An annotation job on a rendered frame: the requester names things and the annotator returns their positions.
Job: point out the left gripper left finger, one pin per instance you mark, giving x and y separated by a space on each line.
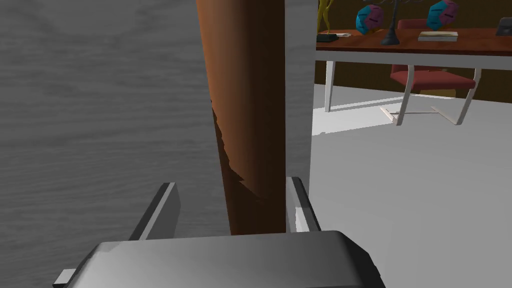
160 218

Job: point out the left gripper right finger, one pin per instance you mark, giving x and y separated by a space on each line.
300 212

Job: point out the grey wooden door leaf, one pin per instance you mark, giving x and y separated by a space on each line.
100 120

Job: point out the brown desk with white legs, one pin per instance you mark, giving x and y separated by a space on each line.
476 43

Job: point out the red chair with white frame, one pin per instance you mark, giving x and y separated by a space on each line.
434 80

